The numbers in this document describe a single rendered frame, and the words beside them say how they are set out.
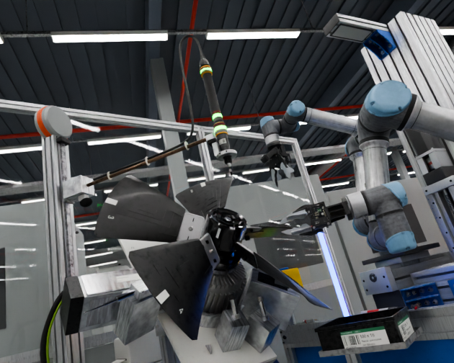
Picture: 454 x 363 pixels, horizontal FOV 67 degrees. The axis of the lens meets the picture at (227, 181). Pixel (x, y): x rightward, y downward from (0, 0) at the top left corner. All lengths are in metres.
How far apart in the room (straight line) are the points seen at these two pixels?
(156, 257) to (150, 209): 0.27
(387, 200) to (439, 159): 0.56
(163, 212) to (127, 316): 0.30
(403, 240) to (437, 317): 0.24
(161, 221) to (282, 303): 0.43
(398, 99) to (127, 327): 0.96
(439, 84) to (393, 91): 0.57
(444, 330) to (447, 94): 0.94
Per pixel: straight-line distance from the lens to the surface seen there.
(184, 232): 1.01
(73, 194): 1.43
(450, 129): 1.19
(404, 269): 1.54
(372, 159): 1.22
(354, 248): 4.81
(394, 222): 1.04
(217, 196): 1.18
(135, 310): 0.88
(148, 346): 1.41
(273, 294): 1.07
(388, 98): 1.13
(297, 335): 1.49
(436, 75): 1.72
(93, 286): 0.92
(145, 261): 0.76
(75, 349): 1.41
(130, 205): 1.03
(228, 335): 0.96
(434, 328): 1.17
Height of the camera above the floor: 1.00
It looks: 19 degrees up
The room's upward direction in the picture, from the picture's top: 14 degrees counter-clockwise
